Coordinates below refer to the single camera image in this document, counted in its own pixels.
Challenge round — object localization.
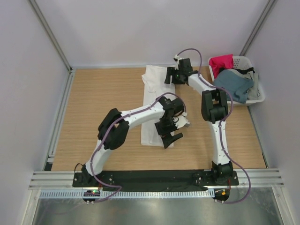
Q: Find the white t shirt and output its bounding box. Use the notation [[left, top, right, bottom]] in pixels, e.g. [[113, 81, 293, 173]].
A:
[[141, 65, 175, 147]]

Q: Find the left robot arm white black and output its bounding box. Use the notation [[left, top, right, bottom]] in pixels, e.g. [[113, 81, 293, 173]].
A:
[[79, 94, 189, 187]]

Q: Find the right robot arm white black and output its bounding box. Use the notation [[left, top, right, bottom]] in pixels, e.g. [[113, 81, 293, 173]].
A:
[[165, 57, 233, 185]]

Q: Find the pink t shirt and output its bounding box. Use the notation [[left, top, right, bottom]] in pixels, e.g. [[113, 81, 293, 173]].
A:
[[209, 54, 234, 78]]

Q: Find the blue grey t shirt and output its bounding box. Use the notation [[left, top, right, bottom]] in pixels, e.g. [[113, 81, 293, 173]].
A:
[[213, 69, 254, 104]]

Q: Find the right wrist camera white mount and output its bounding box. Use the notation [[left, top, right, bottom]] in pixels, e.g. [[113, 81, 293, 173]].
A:
[[173, 54, 183, 69]]

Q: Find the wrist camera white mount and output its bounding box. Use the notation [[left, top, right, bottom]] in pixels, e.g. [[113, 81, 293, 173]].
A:
[[174, 112, 191, 129], [173, 54, 183, 69]]

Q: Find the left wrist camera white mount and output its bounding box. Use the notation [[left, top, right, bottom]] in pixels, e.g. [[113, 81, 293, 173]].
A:
[[174, 112, 191, 129]]

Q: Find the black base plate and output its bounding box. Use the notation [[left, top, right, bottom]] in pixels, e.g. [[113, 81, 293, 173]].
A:
[[72, 169, 240, 192]]

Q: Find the white slotted cable duct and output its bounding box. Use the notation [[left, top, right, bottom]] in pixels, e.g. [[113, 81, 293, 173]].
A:
[[40, 189, 215, 200]]

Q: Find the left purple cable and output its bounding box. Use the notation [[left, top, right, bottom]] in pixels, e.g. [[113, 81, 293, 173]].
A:
[[89, 92, 187, 203]]

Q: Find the black garment strap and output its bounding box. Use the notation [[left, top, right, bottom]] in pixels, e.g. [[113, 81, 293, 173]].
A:
[[217, 67, 255, 75]]

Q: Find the aluminium frame rail front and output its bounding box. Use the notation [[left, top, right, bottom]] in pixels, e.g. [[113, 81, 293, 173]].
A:
[[29, 168, 284, 190]]

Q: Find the right aluminium corner post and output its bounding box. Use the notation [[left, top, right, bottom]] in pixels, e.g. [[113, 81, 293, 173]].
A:
[[239, 0, 278, 56]]

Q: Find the aluminium corner post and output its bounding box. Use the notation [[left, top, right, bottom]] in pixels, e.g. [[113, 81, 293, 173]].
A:
[[28, 0, 72, 73], [239, 0, 278, 56]]

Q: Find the left aluminium corner post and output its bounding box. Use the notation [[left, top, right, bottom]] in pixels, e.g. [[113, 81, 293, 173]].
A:
[[28, 0, 72, 73]]

